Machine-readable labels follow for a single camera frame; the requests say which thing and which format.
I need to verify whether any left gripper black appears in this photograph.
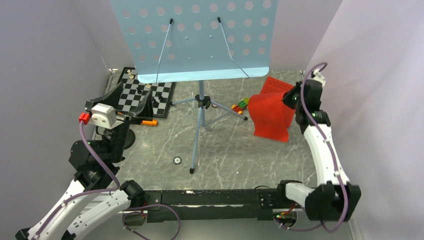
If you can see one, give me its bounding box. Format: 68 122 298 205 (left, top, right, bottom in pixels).
87 82 154 163

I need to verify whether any orange toy microphone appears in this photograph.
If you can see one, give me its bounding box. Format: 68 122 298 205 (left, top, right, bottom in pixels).
130 118 158 127

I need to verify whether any black microphone stand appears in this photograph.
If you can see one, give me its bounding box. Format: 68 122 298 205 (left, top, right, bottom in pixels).
124 129 136 150

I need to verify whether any red sheet music paper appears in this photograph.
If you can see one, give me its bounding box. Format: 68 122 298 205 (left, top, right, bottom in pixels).
247 92 295 143

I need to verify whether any light blue music stand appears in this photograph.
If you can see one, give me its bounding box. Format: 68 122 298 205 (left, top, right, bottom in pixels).
109 0 280 175

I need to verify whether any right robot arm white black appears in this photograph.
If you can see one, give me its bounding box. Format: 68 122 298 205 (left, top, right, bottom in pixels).
275 80 362 222

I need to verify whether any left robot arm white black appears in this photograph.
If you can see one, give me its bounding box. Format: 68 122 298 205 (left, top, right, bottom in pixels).
15 83 153 240

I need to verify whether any black white chessboard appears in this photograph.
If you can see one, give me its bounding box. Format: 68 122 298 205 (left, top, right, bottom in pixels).
115 67 176 119

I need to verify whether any black chess piece front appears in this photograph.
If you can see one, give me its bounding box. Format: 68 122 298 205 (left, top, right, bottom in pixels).
152 99 159 108

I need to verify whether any white chess pawn far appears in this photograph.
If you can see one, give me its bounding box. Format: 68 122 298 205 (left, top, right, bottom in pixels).
127 69 135 79

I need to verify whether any colourful toy brick car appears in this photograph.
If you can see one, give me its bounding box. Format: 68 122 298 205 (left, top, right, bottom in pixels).
231 97 250 115

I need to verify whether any poker chip near front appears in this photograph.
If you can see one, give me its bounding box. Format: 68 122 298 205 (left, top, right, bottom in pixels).
173 156 182 165

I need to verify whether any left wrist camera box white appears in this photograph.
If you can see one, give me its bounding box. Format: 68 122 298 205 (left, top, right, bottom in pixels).
78 103 121 130

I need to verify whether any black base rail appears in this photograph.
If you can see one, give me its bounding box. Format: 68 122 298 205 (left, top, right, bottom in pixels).
127 188 294 223

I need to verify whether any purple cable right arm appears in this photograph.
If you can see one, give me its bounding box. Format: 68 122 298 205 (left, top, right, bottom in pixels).
299 62 349 233

